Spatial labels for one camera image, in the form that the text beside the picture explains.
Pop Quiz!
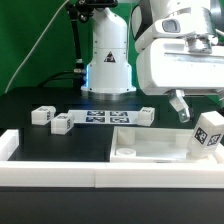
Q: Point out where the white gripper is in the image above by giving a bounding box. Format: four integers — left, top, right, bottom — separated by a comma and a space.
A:
136, 38, 224, 123

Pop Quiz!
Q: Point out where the white square tabletop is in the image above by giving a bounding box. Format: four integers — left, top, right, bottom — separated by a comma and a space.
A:
110, 126, 224, 164

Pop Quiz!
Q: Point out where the white U-shaped obstacle fence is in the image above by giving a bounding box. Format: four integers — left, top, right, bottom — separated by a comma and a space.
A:
0, 129, 224, 189

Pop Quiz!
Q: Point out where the black cable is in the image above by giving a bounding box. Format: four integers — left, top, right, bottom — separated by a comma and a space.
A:
39, 70, 84, 88

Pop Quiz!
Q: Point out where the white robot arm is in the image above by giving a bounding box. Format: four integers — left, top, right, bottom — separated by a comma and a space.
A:
81, 0, 224, 122

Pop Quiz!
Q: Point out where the white cable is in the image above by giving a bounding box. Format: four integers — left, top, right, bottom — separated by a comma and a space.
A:
4, 0, 72, 94

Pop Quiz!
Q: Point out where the fiducial marker sheet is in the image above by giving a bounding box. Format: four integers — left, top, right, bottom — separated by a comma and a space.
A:
69, 110, 138, 125

